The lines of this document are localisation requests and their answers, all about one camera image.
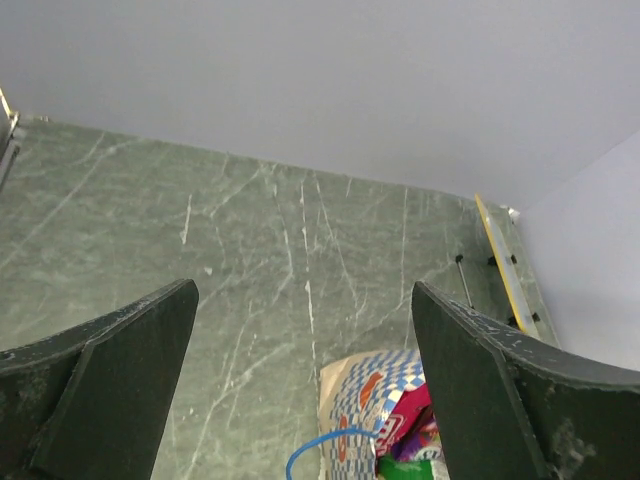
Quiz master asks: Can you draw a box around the green candy bag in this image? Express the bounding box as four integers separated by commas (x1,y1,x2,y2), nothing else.
376,455,450,480

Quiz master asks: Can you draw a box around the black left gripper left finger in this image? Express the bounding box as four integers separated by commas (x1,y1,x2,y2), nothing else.
1,279,199,479

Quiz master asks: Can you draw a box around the red REAL crisps bag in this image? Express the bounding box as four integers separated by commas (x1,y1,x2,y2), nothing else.
374,383,431,457

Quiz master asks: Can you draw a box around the blue checkered paper bag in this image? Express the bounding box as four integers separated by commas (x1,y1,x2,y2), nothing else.
285,349,426,479

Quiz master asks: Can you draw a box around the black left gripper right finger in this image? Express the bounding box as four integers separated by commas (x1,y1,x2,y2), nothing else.
411,282,639,479

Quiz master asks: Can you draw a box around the purple Fox's candy bag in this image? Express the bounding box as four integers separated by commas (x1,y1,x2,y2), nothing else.
391,418,443,462

